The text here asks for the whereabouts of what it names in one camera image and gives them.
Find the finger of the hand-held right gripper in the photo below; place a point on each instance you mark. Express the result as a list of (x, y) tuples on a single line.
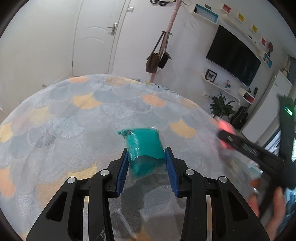
[(249, 147)]

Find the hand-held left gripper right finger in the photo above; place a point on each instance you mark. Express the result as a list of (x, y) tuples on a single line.
[(172, 173)]

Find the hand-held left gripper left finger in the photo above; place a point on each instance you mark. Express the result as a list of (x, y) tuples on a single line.
[(122, 173)]

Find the teal packet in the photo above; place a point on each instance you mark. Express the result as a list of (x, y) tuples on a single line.
[(143, 148)]

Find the black shoulder bag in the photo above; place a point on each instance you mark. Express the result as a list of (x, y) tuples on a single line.
[(163, 61)]

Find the brown shoulder bag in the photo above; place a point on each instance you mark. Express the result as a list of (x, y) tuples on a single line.
[(151, 63)]

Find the person's right hand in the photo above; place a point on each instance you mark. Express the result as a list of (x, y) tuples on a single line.
[(278, 213)]

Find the black guitar case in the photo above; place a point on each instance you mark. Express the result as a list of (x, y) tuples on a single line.
[(240, 117)]

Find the white refrigerator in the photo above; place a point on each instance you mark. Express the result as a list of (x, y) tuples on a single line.
[(268, 106)]

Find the green potted plant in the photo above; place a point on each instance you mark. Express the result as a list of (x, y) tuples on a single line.
[(220, 106)]

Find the red-lined white cubby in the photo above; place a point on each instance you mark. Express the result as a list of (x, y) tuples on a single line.
[(248, 97)]

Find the small black ornament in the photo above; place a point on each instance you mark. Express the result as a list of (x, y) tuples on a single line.
[(255, 91)]

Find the patterned tablecloth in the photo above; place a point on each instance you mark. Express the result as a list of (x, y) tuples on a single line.
[(69, 139)]

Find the small figurine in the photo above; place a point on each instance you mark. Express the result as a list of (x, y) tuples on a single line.
[(227, 85)]

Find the curved white lower shelf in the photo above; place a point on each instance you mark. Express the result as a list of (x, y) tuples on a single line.
[(219, 87)]

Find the ornaments atop refrigerator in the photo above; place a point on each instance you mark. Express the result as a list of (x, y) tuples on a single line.
[(285, 69)]

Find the red round fan ornament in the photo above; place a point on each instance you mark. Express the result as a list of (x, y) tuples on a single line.
[(270, 46)]

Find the plain yellow small box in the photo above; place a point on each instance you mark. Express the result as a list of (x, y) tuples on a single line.
[(241, 17)]

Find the white door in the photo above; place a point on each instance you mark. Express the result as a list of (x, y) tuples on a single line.
[(94, 46)]

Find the large red small box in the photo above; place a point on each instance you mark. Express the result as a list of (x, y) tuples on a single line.
[(227, 7)]

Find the pink coat rack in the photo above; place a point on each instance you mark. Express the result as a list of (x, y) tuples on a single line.
[(172, 20)]

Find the blue-edged wall cubby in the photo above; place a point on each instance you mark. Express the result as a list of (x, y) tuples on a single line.
[(267, 60)]

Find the black picture frame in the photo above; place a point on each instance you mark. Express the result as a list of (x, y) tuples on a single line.
[(211, 75)]

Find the black wall television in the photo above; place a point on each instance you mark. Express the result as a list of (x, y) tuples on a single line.
[(233, 55)]

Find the long white wall shelf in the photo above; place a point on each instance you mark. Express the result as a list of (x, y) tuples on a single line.
[(240, 31)]

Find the teal-edged wall shelf box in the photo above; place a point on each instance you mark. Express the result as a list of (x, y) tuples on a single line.
[(205, 14)]

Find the white light switch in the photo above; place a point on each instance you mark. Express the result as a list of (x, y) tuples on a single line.
[(130, 9)]

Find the white wall clock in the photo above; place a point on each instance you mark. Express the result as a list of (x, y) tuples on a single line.
[(163, 2)]

